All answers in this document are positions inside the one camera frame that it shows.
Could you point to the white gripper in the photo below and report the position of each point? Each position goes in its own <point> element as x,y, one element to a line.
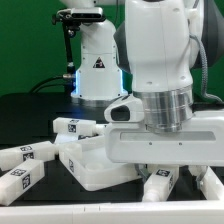
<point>199,142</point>

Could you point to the white desk top tray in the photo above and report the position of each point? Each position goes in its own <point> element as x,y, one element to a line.
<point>86,160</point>

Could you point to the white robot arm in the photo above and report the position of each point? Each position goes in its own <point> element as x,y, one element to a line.
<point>158,43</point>

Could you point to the white marker base sheet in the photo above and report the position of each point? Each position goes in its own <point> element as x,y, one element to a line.
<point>67,138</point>

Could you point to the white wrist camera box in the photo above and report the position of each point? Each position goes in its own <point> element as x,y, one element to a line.
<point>125,109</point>

